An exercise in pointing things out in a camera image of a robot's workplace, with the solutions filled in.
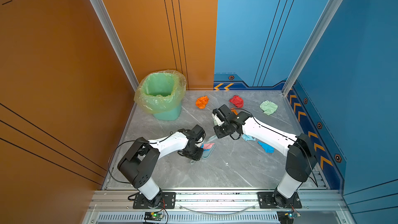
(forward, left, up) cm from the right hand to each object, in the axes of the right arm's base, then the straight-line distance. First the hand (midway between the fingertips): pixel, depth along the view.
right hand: (215, 132), depth 85 cm
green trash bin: (+15, +27, -2) cm, 31 cm away
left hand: (-9, +10, -11) cm, 17 cm away
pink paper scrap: (-3, +4, -10) cm, 11 cm away
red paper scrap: (+32, -18, -9) cm, 37 cm away
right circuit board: (-37, -31, -13) cm, 50 cm away
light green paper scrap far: (+27, -39, -10) cm, 48 cm away
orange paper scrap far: (+31, +8, -9) cm, 33 cm away
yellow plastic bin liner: (+31, +36, +3) cm, 48 cm away
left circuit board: (-37, +30, -12) cm, 49 cm away
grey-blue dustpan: (-7, +5, -11) cm, 14 cm away
